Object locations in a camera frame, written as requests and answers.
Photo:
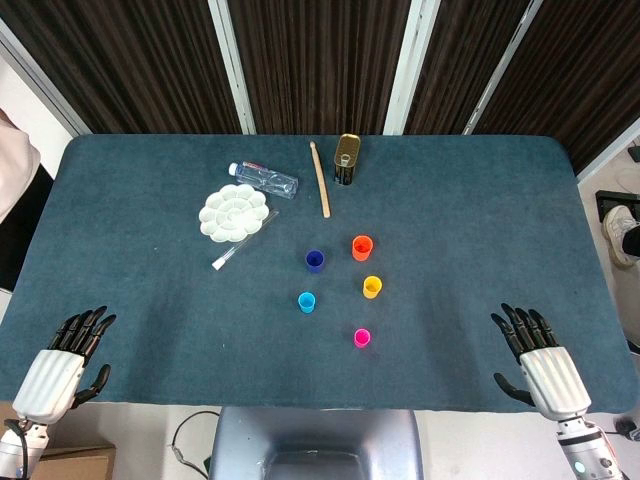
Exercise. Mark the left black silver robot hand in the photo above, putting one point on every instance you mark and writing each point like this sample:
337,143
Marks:
47,380

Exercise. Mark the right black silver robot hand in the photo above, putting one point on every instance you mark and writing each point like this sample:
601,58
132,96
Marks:
552,380

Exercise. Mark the pink plastic cup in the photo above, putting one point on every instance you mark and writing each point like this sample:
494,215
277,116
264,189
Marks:
362,341

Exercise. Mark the yellow plastic cup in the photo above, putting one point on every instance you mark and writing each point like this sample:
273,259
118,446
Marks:
372,292

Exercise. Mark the light blue plastic cup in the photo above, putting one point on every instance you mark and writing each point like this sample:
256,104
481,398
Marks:
306,306

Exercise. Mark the dark blue plastic cup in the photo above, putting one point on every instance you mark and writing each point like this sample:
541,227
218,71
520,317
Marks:
314,265

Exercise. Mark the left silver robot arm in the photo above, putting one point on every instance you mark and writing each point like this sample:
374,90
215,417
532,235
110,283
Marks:
15,450

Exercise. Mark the brown cardboard box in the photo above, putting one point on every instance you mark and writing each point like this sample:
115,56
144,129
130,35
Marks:
75,465

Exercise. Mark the black trouser leg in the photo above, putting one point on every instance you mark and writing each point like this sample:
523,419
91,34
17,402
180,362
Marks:
631,244

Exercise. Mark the white sneaker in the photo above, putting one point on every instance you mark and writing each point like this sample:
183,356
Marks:
616,235

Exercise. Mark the blue table cloth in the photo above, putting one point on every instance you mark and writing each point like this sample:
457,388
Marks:
450,225

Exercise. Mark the glass tube with white stopper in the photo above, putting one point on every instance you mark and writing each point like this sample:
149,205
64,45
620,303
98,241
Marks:
235,250

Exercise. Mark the orange plastic cup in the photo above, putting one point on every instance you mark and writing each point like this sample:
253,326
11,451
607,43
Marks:
362,252

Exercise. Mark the grey robot torso base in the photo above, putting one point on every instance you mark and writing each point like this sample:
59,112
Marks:
315,440

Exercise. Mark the white flower paint palette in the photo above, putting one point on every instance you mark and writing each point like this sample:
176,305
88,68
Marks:
232,212

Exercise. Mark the clear plastic water bottle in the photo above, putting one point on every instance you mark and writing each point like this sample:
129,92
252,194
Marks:
265,180

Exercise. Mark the wooden drumstick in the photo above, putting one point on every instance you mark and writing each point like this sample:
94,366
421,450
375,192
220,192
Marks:
321,185

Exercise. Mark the gold black tin can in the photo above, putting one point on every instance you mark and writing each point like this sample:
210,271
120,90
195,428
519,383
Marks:
346,155

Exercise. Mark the dark slatted partition panel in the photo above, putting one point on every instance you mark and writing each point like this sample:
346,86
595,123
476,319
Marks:
575,75
125,60
450,60
320,60

